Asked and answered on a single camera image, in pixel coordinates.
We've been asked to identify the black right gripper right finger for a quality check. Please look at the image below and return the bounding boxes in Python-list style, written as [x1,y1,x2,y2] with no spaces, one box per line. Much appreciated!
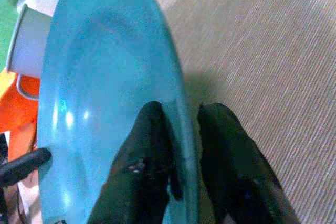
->
[198,102,300,224]

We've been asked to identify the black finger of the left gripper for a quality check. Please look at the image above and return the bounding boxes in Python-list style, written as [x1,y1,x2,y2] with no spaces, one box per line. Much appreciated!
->
[0,147,52,187]

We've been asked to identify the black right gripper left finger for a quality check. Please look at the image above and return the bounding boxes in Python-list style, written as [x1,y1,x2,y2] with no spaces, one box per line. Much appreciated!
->
[87,101,184,224]

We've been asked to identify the blue plate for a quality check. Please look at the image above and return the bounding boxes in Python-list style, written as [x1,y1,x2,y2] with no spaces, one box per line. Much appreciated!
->
[36,0,200,224]

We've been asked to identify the orange cloth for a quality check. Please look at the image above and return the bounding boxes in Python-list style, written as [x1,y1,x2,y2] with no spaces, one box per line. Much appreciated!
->
[0,69,40,162]

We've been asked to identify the beige woven placemat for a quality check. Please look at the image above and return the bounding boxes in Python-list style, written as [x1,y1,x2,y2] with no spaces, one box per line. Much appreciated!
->
[151,0,336,224]

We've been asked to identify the white mug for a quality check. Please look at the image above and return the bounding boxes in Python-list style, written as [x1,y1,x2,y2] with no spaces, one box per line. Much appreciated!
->
[5,0,69,101]

